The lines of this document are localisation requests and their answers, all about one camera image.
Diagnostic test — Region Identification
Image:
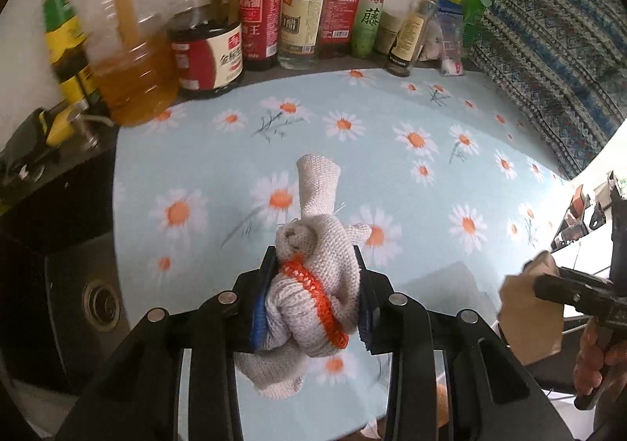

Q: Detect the small bottle gold cap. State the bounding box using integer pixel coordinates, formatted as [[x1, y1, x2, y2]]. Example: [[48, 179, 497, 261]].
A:
[[386, 0, 442, 79]]

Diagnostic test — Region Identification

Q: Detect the black sink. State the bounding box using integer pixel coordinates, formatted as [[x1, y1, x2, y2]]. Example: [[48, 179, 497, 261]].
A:
[[0, 142, 129, 397]]

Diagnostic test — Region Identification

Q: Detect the person's right hand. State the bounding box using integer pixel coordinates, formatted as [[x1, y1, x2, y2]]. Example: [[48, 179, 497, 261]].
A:
[[572, 321, 627, 399]]

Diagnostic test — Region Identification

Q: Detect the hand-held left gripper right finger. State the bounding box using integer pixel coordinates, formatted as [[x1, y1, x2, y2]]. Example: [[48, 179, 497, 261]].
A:
[[354, 249, 571, 441]]

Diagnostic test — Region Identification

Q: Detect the white knit glove orange cuff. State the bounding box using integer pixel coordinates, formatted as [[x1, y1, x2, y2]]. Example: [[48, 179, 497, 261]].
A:
[[234, 153, 389, 405]]

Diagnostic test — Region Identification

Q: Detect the green plastic bag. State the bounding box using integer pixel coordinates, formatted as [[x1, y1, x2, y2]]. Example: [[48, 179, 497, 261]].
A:
[[462, 0, 493, 31]]

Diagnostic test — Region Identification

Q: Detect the dark soy sauce jug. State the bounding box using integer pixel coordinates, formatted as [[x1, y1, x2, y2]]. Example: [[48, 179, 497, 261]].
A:
[[165, 0, 246, 100]]

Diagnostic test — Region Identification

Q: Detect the green yellow label bottle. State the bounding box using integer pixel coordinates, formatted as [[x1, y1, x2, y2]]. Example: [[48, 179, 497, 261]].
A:
[[40, 0, 100, 105]]

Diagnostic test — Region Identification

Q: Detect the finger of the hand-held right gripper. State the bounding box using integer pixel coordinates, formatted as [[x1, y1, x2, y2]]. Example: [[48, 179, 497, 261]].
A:
[[534, 267, 627, 324]]

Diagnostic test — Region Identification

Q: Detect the black kitchen gadget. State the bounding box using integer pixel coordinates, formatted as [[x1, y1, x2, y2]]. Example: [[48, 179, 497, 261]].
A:
[[0, 108, 56, 189]]

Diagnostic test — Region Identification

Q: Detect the daisy print blue tablecloth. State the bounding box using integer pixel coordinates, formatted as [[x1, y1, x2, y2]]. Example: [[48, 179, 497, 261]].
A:
[[112, 66, 579, 441]]

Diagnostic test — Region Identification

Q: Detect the white blue plastic bag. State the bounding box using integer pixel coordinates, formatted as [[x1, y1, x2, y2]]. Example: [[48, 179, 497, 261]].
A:
[[430, 0, 467, 77]]

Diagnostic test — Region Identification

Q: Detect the metal soap dispenser pump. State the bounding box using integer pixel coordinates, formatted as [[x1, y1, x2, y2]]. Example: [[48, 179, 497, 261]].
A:
[[67, 103, 117, 152]]

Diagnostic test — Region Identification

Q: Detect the brown paper bag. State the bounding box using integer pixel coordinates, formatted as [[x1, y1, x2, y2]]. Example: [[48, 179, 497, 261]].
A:
[[498, 251, 565, 366]]

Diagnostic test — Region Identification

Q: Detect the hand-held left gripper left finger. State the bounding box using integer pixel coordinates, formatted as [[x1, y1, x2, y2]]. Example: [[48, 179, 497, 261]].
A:
[[51, 245, 278, 441]]

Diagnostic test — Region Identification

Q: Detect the large clear oil jug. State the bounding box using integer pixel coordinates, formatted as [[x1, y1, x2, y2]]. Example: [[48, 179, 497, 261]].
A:
[[82, 0, 180, 127]]

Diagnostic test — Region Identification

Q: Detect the dark bottle red label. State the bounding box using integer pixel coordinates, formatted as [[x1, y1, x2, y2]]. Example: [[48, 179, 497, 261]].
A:
[[239, 0, 286, 73]]

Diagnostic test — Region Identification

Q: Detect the blue patterned cloth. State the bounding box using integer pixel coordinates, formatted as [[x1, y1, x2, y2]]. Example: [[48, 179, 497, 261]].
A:
[[465, 0, 627, 182]]

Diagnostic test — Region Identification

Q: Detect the clear vinegar bottle beige label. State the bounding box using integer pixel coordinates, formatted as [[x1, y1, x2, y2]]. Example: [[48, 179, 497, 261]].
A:
[[277, 0, 330, 70]]

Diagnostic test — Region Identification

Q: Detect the yellow sponge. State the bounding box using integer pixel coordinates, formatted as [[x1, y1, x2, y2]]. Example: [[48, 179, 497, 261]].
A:
[[42, 100, 80, 148]]

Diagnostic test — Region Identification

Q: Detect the small beige jar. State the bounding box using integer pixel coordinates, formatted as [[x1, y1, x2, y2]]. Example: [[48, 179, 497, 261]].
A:
[[378, 10, 407, 56]]

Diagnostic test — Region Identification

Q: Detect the metal sink drain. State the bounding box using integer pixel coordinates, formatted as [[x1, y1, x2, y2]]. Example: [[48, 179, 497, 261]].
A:
[[81, 279, 123, 325]]

